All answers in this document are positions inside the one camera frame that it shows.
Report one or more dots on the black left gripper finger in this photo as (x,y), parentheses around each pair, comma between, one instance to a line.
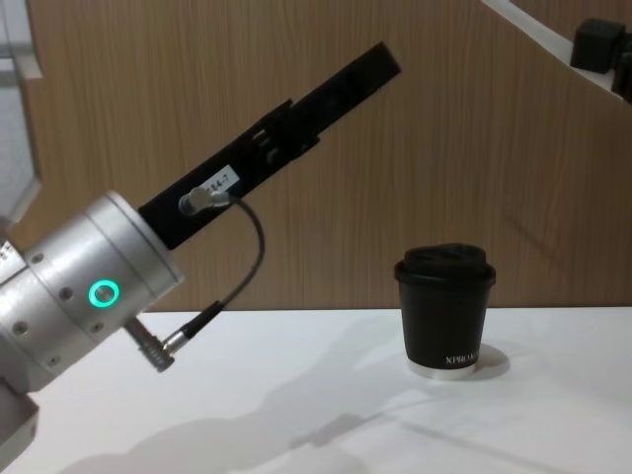
(345,84)

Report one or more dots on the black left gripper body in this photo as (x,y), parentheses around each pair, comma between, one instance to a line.
(217,195)

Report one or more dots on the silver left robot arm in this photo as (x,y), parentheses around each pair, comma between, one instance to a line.
(74,296)

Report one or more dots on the black plastic cup lid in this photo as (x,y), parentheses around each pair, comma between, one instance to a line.
(444,266)

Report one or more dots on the black box fixture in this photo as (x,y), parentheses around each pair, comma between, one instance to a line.
(595,44)

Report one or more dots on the black paper cup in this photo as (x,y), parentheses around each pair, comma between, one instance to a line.
(444,331)

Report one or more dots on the grey window frame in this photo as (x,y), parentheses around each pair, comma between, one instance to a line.
(20,123)

